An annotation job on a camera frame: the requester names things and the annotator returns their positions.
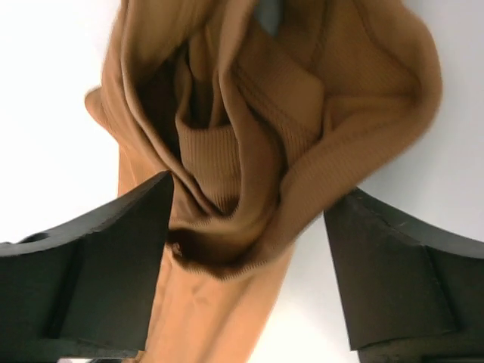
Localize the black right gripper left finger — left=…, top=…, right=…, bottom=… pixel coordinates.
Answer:
left=1, top=172, right=173, bottom=358

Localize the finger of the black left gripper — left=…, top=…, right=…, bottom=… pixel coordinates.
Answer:
left=253, top=0, right=284, bottom=36

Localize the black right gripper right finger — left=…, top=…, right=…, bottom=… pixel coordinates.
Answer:
left=324, top=190, right=483, bottom=350

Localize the tan ribbed tank top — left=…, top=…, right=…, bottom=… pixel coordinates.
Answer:
left=85, top=1, right=442, bottom=362

